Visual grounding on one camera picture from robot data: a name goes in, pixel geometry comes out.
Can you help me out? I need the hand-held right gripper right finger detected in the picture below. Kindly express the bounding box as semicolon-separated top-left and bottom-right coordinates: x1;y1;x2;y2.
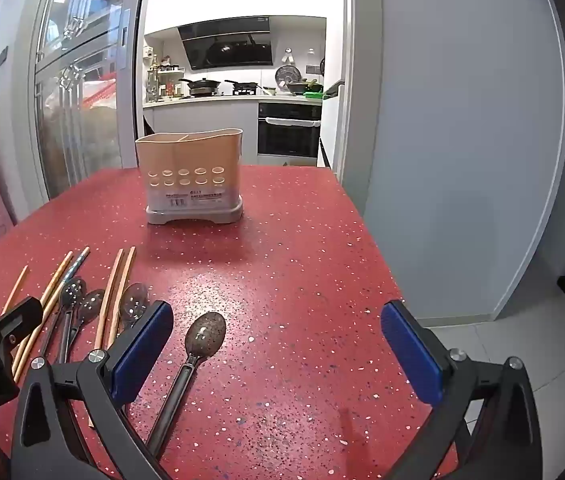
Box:
381;300;543;480

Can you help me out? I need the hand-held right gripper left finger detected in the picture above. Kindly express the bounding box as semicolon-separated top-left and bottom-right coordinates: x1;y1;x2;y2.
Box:
10;301;174;480

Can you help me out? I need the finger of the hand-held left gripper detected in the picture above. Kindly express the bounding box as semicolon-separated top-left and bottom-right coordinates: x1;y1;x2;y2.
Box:
0;297;44;361

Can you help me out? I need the dark spoon with black handle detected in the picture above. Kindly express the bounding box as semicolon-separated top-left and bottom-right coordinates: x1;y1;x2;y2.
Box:
145;311;226;461
115;282;150;336
37;277;87;361
65;289;106;356

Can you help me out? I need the blue patterned chopstick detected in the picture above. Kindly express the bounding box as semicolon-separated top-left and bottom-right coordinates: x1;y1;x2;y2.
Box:
12;247;91;385

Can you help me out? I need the beige utensil holder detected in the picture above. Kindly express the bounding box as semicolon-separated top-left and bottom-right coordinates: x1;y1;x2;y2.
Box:
135;130;244;226

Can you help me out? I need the glass door cabinet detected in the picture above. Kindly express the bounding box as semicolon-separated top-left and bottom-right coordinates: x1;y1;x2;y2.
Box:
25;0;150;201

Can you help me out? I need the white kitchen counter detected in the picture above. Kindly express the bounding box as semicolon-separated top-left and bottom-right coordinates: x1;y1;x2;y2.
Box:
141;93;323;168

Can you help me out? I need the black built-in oven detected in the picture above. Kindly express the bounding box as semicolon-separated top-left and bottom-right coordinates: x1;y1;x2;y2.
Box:
257;101;323;159

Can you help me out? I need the black wok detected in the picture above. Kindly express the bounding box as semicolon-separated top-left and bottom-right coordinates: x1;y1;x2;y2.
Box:
178;77;222;97

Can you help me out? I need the black frying pan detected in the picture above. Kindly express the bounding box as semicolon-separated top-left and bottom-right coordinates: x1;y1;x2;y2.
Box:
224;79;260;96

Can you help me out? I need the black range hood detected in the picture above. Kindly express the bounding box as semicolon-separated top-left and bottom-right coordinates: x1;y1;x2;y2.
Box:
177;16;274;71

